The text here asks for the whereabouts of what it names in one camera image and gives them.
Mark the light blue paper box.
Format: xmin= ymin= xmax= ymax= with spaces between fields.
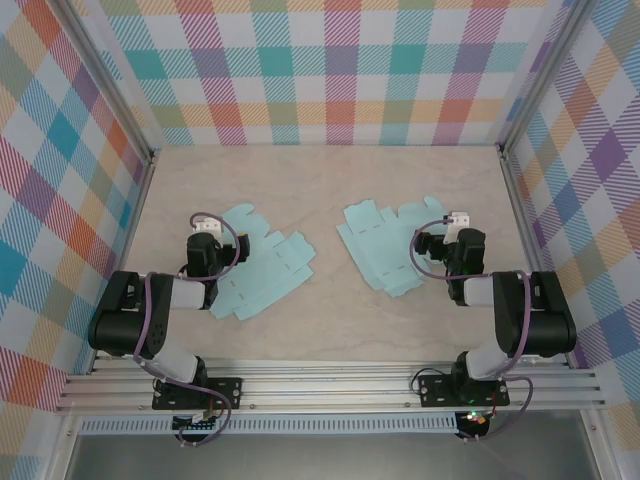
xmin=335 ymin=195 xmax=451 ymax=297
xmin=208 ymin=202 xmax=318 ymax=322

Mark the grey metal shelf panel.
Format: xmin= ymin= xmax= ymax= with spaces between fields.
xmin=64 ymin=432 xmax=601 ymax=480

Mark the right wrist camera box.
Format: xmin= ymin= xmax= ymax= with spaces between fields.
xmin=446 ymin=210 xmax=472 ymax=236

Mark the aluminium side rail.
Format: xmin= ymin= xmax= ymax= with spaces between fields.
xmin=89 ymin=149 xmax=160 ymax=374
xmin=499 ymin=147 xmax=574 ymax=371

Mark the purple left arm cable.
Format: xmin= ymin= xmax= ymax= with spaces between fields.
xmin=132 ymin=212 xmax=241 ymax=449

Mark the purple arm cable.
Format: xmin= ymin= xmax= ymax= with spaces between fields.
xmin=132 ymin=212 xmax=241 ymax=449
xmin=409 ymin=216 xmax=534 ymax=444

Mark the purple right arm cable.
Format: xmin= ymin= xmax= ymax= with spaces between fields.
xmin=409 ymin=216 xmax=534 ymax=444

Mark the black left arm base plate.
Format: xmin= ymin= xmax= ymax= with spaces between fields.
xmin=151 ymin=377 xmax=245 ymax=412

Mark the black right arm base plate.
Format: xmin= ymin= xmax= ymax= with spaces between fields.
xmin=417 ymin=373 xmax=511 ymax=409

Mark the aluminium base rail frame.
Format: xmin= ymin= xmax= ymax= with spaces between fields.
xmin=54 ymin=354 xmax=607 ymax=415

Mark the white slotted cable duct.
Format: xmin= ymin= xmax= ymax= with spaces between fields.
xmin=78 ymin=412 xmax=460 ymax=435

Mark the aluminium corner post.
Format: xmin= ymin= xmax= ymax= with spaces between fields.
xmin=58 ymin=0 xmax=162 ymax=166
xmin=496 ymin=0 xmax=591 ymax=159

